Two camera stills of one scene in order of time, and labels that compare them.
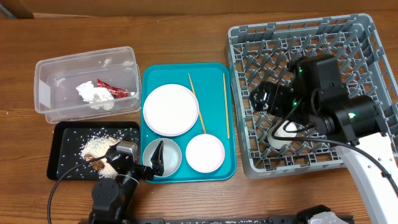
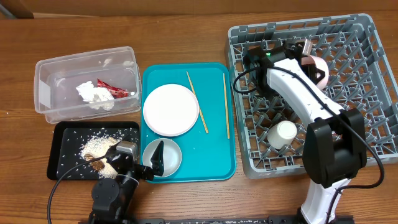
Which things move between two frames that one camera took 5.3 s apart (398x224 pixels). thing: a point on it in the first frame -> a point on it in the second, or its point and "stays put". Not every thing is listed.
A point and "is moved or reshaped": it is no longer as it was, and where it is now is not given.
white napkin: [98, 98] stays put
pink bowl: [205, 152] is moved or reshaped
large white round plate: [171, 110] stays put
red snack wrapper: [116, 92] stays put
